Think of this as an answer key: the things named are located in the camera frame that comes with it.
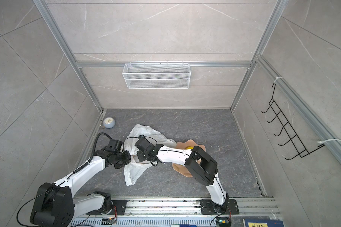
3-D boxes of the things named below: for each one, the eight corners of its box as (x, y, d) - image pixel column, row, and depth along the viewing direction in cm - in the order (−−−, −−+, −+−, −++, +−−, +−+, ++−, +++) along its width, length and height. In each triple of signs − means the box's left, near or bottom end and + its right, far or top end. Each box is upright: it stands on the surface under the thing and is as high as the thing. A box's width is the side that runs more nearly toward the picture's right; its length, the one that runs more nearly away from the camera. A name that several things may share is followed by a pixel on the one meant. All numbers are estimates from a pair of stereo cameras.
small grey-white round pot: (103, 128, 110) (101, 124, 106) (107, 120, 115) (104, 117, 111) (114, 128, 110) (112, 124, 106) (116, 120, 115) (115, 117, 111)
